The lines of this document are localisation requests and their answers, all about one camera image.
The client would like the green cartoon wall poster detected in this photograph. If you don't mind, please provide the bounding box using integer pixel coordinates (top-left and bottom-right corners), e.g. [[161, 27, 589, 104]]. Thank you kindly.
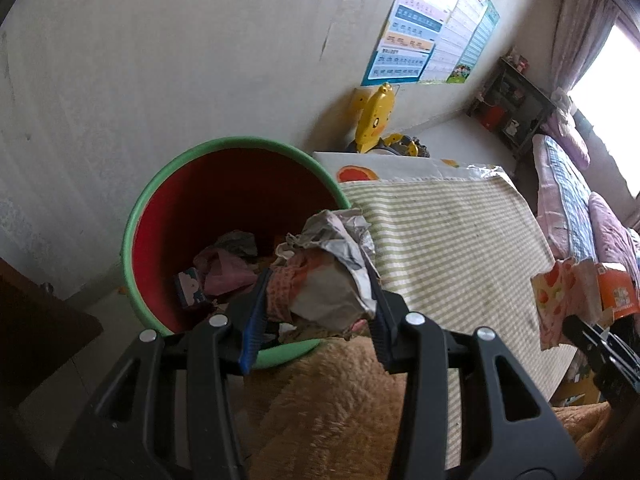
[[447, 0, 500, 84]]

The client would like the yellow duck toy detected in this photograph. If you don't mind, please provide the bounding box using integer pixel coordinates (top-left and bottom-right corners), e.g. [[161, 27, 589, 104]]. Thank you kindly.
[[346, 82, 431, 158]]

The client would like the purple curtain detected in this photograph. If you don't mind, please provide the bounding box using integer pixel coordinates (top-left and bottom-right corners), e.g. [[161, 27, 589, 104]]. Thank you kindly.
[[550, 0, 620, 92]]

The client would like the blue pinyin wall poster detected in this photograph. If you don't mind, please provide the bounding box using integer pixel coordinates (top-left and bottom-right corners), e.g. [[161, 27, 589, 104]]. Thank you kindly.
[[361, 0, 450, 86]]

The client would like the checkered beige table cloth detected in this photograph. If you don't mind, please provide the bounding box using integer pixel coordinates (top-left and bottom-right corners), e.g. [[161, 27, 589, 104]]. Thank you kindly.
[[311, 152, 580, 470]]

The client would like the pink floral pillow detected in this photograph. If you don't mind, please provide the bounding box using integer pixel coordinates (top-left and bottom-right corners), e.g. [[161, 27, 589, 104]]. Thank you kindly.
[[588, 192, 639, 285]]

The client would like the dark metal shelf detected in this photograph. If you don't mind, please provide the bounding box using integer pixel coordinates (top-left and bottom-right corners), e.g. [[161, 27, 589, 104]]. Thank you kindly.
[[466, 58, 554, 160]]

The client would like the orange red box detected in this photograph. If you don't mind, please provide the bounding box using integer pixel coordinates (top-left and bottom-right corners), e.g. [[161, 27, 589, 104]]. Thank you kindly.
[[596, 262, 639, 321]]

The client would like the dark wooden furniture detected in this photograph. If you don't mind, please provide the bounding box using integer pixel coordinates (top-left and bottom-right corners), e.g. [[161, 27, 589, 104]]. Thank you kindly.
[[0, 261, 103, 408]]

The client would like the red bin green rim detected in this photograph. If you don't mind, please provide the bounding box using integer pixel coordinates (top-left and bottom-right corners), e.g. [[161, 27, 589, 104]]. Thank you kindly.
[[119, 135, 354, 371]]

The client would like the pink strawberry milk carton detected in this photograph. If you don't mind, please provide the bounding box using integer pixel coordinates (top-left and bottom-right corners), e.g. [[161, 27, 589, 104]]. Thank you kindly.
[[530, 258, 603, 350]]

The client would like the fluffy tan blanket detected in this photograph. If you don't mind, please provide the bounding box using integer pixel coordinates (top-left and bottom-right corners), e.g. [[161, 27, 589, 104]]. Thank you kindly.
[[244, 337, 613, 479]]

